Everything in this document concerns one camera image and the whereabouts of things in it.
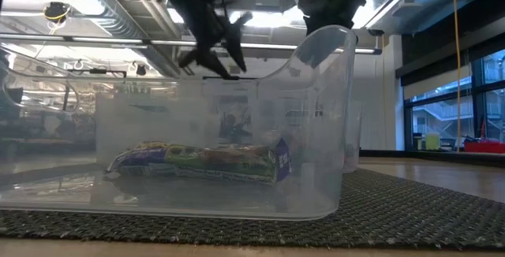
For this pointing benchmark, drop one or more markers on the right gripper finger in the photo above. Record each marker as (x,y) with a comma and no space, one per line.
(317,50)

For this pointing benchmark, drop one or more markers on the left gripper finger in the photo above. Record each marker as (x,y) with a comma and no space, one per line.
(209,62)
(233,44)

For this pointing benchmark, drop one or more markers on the purple granola bar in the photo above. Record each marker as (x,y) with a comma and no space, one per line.
(197,162)

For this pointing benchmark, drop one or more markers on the clear tall plastic container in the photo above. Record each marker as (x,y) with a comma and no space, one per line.
(353,138)

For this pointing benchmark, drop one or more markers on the long ceiling light bar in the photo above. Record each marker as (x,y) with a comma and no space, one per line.
(98,40)

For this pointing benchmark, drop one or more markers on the clear wide plastic container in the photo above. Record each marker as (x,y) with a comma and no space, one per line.
(177,202)

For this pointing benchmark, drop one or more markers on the yellow green container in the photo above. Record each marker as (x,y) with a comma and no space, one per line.
(432,141)

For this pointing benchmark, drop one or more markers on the dark grey woven mat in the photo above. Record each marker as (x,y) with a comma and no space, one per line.
(394,217)

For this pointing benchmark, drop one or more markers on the red bin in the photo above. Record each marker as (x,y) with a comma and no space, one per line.
(485,147)

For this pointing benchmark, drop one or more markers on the silver ventilation duct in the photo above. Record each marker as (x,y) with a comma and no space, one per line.
(118,12)

